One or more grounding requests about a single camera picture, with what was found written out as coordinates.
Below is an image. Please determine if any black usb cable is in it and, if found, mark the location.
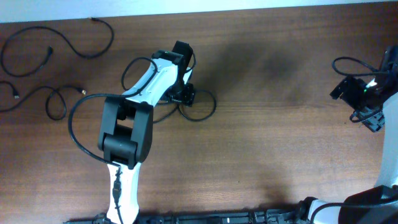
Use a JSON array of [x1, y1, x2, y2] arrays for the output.
[[0, 17, 115, 78], [0, 80, 88, 121], [152, 89, 218, 124]]

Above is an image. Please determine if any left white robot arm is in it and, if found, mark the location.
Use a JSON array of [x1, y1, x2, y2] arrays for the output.
[[98, 41, 195, 223]]

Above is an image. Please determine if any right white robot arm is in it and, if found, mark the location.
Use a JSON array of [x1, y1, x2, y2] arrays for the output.
[[290, 45, 397, 223]]

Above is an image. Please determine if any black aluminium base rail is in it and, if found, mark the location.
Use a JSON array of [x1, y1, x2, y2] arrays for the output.
[[63, 207, 308, 224]]

